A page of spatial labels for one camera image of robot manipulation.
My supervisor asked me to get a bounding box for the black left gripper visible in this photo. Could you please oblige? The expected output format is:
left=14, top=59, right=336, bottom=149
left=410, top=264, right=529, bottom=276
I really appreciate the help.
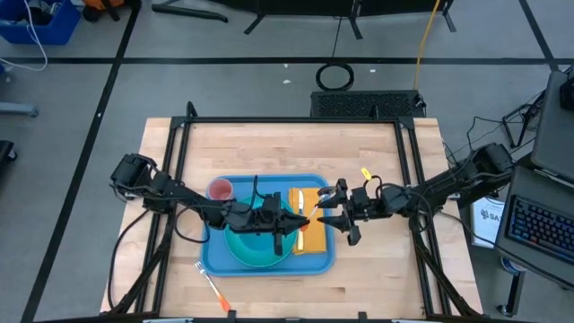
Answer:
left=250, top=193, right=311, bottom=257

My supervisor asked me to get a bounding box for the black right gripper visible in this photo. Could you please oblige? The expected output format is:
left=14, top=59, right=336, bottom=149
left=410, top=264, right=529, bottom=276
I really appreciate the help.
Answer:
left=316, top=178, right=391, bottom=247

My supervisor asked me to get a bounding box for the yellow cloth napkin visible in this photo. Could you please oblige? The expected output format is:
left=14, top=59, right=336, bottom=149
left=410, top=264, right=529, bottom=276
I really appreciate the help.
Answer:
left=287, top=187, right=327, bottom=256

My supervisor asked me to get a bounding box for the blue plastic tray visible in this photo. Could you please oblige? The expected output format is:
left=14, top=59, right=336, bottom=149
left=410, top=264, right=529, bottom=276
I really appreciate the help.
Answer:
left=200, top=173, right=336, bottom=277

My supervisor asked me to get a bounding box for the teal plastic plate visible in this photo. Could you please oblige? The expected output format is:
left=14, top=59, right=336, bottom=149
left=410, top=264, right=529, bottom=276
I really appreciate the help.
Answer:
left=223, top=195, right=300, bottom=269

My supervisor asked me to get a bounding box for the pink plastic cup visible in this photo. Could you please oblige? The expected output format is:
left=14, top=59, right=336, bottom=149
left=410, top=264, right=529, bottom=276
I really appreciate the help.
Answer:
left=206, top=178, right=235, bottom=202

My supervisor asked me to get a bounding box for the orange-handled metal fork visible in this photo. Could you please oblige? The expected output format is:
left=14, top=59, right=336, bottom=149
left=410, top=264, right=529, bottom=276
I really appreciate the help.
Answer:
left=194, top=260, right=231, bottom=313

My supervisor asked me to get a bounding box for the black perforated computer tower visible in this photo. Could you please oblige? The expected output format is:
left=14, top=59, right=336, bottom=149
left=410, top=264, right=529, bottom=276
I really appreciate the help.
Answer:
left=309, top=89, right=427, bottom=121

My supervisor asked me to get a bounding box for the white printed sign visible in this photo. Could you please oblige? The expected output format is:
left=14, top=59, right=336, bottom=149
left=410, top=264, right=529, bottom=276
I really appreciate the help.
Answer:
left=470, top=196, right=506, bottom=249

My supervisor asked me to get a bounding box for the black desk leg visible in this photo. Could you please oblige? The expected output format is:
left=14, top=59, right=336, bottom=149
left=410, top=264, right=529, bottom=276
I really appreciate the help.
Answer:
left=496, top=268, right=526, bottom=318

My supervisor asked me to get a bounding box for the backlit black keyboard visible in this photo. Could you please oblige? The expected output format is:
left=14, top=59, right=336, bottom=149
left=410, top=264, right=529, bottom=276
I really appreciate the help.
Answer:
left=506, top=196, right=574, bottom=266

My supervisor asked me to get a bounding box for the dark computer desk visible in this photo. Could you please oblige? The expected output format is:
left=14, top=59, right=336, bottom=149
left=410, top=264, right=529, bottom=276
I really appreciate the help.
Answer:
left=530, top=70, right=574, bottom=183

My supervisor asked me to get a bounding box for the black desk box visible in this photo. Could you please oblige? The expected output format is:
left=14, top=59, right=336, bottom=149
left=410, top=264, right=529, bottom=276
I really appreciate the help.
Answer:
left=559, top=78, right=574, bottom=112

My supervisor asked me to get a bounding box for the orange black bag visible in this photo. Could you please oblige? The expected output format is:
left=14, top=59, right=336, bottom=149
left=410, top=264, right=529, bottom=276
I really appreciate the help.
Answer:
left=83, top=0, right=135, bottom=22

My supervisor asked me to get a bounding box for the grey floor bar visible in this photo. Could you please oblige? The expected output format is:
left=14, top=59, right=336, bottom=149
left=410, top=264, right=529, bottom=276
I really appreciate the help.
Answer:
left=0, top=102, right=39, bottom=118

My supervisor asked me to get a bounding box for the blue storage bin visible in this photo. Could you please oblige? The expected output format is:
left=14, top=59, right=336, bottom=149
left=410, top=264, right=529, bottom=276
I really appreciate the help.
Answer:
left=0, top=0, right=83, bottom=46

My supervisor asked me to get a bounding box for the black aluminium frame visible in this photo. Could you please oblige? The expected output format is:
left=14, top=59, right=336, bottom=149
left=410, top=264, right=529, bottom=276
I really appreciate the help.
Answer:
left=100, top=115, right=483, bottom=320

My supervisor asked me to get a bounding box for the coiled black cable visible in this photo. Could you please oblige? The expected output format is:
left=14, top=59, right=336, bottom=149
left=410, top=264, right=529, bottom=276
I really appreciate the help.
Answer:
left=315, top=16, right=355, bottom=92

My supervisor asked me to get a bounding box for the yellow cable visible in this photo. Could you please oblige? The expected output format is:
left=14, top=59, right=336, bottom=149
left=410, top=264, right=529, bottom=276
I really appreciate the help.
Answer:
left=412, top=0, right=443, bottom=91

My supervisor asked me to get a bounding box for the white cable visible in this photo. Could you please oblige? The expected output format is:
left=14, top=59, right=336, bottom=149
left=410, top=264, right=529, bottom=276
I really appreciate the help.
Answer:
left=0, top=0, right=48, bottom=72

